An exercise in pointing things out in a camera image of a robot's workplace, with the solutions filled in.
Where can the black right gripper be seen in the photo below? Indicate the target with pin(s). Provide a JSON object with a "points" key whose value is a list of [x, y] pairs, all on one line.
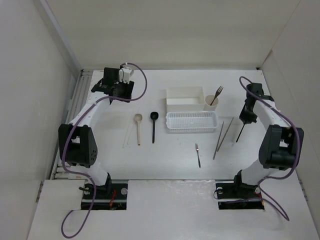
{"points": [[245, 119]]}

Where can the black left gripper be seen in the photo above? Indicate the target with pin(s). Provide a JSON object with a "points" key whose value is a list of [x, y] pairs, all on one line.
{"points": [[128, 89]]}

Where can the black chopstick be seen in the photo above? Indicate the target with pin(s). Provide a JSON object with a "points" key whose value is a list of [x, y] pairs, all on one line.
{"points": [[241, 130]]}

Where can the brown wooden fork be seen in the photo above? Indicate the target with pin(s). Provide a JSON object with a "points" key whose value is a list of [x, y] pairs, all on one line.
{"points": [[217, 93]]}

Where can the clear chopstick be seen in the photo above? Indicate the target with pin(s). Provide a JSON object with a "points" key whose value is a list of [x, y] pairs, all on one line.
{"points": [[127, 135]]}

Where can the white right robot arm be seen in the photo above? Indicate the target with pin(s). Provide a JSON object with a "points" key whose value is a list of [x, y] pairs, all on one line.
{"points": [[280, 150]]}

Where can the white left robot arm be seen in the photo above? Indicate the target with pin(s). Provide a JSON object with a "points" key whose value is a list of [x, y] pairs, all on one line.
{"points": [[77, 145]]}

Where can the metal chopstick left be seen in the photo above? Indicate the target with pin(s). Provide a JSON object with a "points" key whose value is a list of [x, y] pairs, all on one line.
{"points": [[218, 140]]}

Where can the white paper cup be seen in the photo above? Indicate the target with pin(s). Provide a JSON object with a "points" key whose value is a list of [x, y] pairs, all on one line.
{"points": [[208, 100]]}

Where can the beige wooden spoon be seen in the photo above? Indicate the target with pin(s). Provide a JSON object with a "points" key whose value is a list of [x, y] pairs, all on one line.
{"points": [[138, 119]]}

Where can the black spoon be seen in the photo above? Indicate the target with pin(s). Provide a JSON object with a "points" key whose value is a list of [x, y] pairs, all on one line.
{"points": [[154, 116]]}

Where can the small metal fork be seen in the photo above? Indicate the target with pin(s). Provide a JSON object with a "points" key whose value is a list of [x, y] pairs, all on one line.
{"points": [[198, 156]]}

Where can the white square box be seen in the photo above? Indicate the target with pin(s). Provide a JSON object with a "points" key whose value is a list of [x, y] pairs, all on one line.
{"points": [[185, 99]]}

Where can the white perforated basket tray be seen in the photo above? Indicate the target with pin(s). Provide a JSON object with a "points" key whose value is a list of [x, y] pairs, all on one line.
{"points": [[192, 122]]}

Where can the aluminium rail frame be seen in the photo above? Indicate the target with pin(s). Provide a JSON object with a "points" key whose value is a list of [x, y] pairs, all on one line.
{"points": [[80, 78]]}

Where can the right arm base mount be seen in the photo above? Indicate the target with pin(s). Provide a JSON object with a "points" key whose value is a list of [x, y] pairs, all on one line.
{"points": [[238, 196]]}

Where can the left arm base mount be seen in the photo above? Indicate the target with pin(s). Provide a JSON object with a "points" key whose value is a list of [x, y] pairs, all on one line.
{"points": [[114, 199]]}

